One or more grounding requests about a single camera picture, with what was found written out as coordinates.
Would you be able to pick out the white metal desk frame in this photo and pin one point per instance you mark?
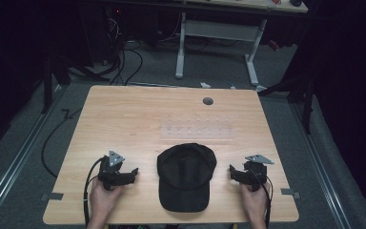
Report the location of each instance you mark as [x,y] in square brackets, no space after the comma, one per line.
[217,31]

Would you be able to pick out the metal floor rail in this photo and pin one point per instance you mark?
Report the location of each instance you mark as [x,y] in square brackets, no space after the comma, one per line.
[324,171]
[16,159]

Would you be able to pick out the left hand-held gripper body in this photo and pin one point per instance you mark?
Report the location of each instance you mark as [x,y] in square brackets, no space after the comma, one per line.
[110,175]

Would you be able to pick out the small red object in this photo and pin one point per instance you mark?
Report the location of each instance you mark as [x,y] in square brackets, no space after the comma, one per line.
[274,45]

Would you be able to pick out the black baseball cap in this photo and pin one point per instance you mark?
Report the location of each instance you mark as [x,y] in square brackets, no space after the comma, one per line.
[184,175]

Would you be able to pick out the black metal stand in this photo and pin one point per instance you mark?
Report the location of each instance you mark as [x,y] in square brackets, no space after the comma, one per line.
[47,86]

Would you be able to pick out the small white floor object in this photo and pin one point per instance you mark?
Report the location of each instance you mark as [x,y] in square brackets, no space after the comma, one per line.
[205,85]

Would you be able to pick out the grey tape strip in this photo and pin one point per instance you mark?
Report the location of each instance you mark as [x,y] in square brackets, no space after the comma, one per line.
[290,192]
[52,196]

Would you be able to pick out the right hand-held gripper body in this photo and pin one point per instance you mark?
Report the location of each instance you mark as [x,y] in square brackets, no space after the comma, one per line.
[254,173]

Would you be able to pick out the person's right hand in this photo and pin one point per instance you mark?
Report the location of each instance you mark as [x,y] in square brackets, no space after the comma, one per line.
[254,202]

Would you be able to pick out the black tripod stand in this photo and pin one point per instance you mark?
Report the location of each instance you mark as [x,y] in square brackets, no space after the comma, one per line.
[306,101]

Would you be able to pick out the person's left hand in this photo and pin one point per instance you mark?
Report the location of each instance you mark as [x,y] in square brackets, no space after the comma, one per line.
[103,200]

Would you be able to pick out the clear plastic sheet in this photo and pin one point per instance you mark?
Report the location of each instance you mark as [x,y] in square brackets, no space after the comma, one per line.
[198,129]

